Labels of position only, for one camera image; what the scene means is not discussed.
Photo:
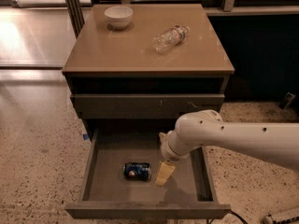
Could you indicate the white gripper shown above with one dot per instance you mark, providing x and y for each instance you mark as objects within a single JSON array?
[{"x": 168, "y": 152}]

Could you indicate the blue pepsi can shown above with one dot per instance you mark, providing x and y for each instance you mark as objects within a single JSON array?
[{"x": 137, "y": 171}]

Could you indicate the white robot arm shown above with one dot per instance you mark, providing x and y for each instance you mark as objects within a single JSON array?
[{"x": 276, "y": 143}]

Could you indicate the open middle drawer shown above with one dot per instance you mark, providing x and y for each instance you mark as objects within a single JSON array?
[{"x": 107, "y": 194}]

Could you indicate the closed upper drawer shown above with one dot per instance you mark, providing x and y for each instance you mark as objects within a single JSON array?
[{"x": 142, "y": 106}]

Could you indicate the brown drawer cabinet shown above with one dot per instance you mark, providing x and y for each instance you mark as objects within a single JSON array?
[{"x": 107, "y": 61}]

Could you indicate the blue tape piece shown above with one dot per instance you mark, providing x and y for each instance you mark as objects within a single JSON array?
[{"x": 86, "y": 137}]

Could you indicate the clear plastic water bottle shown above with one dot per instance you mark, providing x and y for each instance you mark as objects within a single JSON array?
[{"x": 169, "y": 38}]

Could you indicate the white power strip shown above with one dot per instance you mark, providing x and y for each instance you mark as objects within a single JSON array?
[{"x": 283, "y": 217}]

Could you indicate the small dark floor object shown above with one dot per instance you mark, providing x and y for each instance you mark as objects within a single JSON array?
[{"x": 287, "y": 100}]

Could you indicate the white ceramic bowl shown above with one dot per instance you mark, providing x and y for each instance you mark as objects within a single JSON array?
[{"x": 119, "y": 17}]

